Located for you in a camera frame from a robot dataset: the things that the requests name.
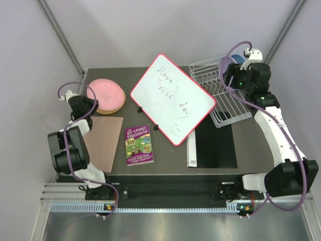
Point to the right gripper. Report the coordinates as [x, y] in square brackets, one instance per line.
[234, 70]

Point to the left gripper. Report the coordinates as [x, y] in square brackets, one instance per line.
[92, 102]

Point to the yellow plate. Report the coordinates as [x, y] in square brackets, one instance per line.
[109, 104]

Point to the pink plate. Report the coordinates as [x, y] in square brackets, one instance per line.
[109, 94]

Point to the white wire dish rack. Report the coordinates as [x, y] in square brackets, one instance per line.
[228, 110]

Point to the purple plate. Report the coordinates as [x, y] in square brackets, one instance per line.
[224, 64]

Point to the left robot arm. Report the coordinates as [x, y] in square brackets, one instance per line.
[69, 146]

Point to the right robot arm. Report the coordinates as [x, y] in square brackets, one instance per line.
[292, 173]

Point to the blue plate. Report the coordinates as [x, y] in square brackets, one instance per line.
[238, 59]

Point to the brown cardboard sheet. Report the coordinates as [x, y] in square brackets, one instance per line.
[102, 141]

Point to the purple treehouse book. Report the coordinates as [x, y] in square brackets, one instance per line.
[138, 145]

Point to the black flat box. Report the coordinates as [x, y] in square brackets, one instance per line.
[211, 147]

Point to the red-framed whiteboard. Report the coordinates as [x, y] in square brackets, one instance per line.
[171, 99]

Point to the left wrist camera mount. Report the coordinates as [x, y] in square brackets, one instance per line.
[69, 94]

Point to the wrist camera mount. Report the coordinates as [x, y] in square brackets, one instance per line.
[253, 56]
[69, 94]

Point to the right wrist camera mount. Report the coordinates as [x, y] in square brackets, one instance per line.
[253, 56]

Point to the aluminium front rail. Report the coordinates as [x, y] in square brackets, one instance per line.
[72, 197]

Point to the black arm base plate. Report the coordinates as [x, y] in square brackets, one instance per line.
[216, 187]

